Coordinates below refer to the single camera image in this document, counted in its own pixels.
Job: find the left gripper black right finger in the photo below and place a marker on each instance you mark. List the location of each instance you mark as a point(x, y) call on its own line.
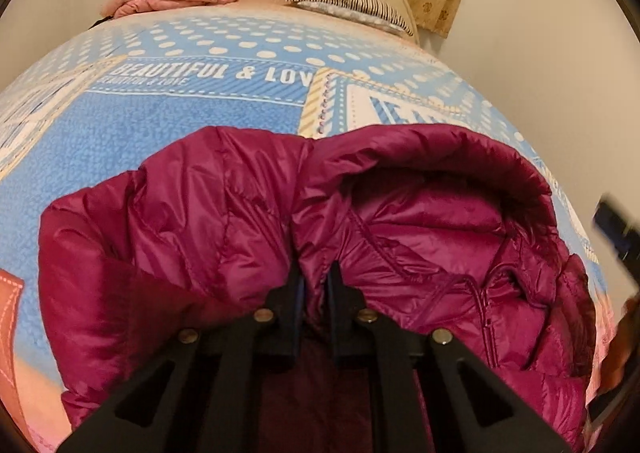
point(427, 393)

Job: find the striped pillow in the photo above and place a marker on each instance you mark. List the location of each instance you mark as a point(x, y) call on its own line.
point(376, 13)

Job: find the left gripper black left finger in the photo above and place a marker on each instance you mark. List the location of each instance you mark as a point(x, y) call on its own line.
point(202, 392)

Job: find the magenta puffer down jacket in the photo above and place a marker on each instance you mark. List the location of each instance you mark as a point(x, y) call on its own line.
point(436, 225)

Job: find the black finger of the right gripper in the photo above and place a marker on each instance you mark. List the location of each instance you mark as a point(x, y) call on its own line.
point(621, 233)

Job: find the blue and pink bed cover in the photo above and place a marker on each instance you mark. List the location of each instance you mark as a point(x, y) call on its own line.
point(105, 100)

